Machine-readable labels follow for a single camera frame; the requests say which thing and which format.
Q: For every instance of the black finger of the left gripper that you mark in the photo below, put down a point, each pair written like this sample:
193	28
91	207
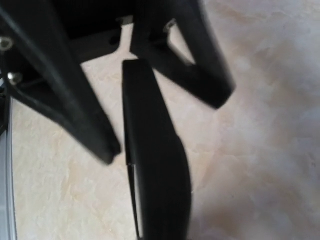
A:
208	78

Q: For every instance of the front aluminium rail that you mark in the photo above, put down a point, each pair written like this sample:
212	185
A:
8	229

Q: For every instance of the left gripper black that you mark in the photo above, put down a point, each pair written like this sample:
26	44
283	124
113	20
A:
52	38

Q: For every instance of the black phone case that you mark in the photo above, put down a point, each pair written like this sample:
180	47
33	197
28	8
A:
158	170

